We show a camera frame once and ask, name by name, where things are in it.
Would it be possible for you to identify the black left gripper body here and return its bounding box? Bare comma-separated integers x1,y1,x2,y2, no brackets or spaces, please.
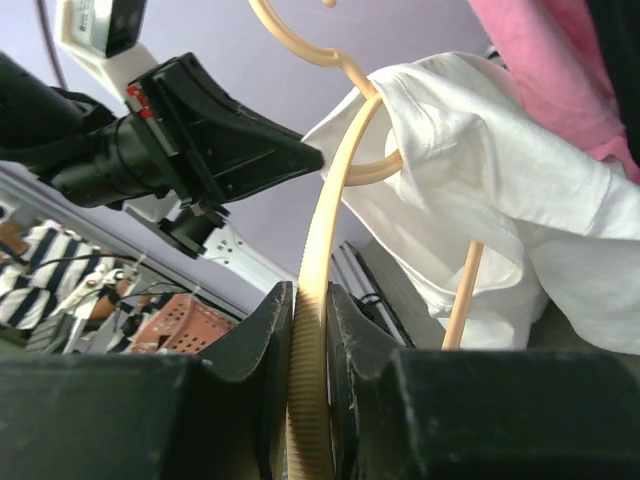
99,52,220,205

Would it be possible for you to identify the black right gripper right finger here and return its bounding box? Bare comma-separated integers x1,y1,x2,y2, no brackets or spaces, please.
327,285,639,479

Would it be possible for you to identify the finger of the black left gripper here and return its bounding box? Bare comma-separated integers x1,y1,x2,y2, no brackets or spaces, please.
189,54,324,203

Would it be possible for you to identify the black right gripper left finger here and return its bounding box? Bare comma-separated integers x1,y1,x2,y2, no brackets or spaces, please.
1,282,293,479

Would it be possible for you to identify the cream wooden hanger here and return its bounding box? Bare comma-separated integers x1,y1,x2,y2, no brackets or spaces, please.
247,0,486,480

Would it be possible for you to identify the white t-shirt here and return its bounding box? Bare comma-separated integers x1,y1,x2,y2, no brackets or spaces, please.
302,51,640,356

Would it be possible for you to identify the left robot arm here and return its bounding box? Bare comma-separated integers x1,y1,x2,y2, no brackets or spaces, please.
1,53,324,258

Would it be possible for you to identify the person in striped shirt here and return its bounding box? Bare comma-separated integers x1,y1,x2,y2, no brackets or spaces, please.
0,217,161,354

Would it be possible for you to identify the pink t-shirt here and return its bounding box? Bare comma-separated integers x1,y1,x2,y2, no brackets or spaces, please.
470,0,639,183

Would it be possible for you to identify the black printed t-shirt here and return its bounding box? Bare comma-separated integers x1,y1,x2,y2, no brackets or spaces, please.
586,0,639,164

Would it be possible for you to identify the orange plastic crate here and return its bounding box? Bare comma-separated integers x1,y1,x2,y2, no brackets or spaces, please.
127,294,236,354

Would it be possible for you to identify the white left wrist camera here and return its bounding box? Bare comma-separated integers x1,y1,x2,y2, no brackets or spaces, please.
54,0,158,102

